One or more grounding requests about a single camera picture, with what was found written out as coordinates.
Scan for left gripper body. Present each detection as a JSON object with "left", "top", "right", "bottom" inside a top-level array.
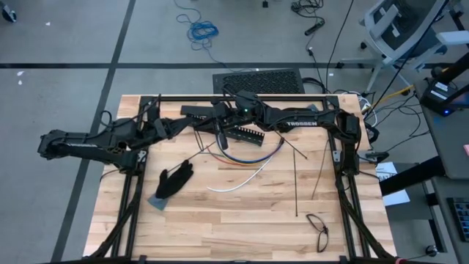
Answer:
[{"left": 153, "top": 116, "right": 186, "bottom": 141}]

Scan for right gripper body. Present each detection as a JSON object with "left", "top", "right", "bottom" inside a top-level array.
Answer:
[{"left": 212, "top": 91, "right": 265, "bottom": 125}]

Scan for green cable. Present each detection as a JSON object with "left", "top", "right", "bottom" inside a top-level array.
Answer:
[{"left": 210, "top": 148, "right": 243, "bottom": 164}]

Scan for black slotted cable raceway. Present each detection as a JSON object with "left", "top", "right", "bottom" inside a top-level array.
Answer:
[{"left": 226, "top": 124, "right": 266, "bottom": 147}]

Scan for black raceway cover strip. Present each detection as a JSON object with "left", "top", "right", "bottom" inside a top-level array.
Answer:
[{"left": 180, "top": 105, "right": 215, "bottom": 119}]

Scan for black perforated case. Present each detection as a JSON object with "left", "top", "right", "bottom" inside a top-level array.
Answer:
[{"left": 212, "top": 67, "right": 306, "bottom": 95}]

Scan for black eyeglasses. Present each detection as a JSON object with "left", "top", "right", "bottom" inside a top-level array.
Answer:
[{"left": 305, "top": 213, "right": 330, "bottom": 254}]

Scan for grey office chair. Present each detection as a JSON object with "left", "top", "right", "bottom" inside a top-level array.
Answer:
[{"left": 339, "top": 0, "right": 469, "bottom": 93}]

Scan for white paper sheet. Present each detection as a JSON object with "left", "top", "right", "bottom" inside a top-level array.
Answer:
[{"left": 374, "top": 161, "right": 411, "bottom": 208}]

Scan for black desk crossbar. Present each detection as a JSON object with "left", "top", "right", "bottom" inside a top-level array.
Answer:
[{"left": 379, "top": 155, "right": 446, "bottom": 197}]

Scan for black box with labels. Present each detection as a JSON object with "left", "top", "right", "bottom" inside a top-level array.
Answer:
[{"left": 419, "top": 77, "right": 469, "bottom": 117}]

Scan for grey desk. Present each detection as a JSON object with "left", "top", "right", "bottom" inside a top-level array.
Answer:
[
  {"left": 430, "top": 175, "right": 469, "bottom": 264},
  {"left": 413, "top": 78, "right": 469, "bottom": 180}
]

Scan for black stand pole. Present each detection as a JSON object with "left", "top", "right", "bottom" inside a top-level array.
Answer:
[{"left": 430, "top": 51, "right": 469, "bottom": 86}]

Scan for black keyboard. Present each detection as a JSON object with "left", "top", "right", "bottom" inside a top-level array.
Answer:
[{"left": 446, "top": 197, "right": 469, "bottom": 243}]

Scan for black aluminium frame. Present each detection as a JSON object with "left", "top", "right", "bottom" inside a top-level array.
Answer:
[{"left": 89, "top": 94, "right": 396, "bottom": 264}]

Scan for black coiled floor cable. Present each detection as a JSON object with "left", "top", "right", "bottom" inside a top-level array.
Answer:
[{"left": 302, "top": 76, "right": 327, "bottom": 95}]

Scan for blue coiled floor cable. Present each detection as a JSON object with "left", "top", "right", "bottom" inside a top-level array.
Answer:
[{"left": 172, "top": 0, "right": 221, "bottom": 52}]

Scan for black floor cable bundle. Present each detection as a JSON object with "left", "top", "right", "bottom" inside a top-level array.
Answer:
[{"left": 290, "top": 0, "right": 326, "bottom": 37}]

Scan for thin black hanging cable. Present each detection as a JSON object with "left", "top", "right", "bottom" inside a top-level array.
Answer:
[
  {"left": 366, "top": 0, "right": 450, "bottom": 114},
  {"left": 324, "top": 0, "right": 355, "bottom": 92}
]

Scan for white floor cable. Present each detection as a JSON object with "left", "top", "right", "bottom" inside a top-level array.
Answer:
[{"left": 358, "top": 95, "right": 378, "bottom": 128}]

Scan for yellow floor cable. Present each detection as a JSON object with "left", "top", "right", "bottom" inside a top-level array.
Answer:
[{"left": 366, "top": 84, "right": 416, "bottom": 111}]

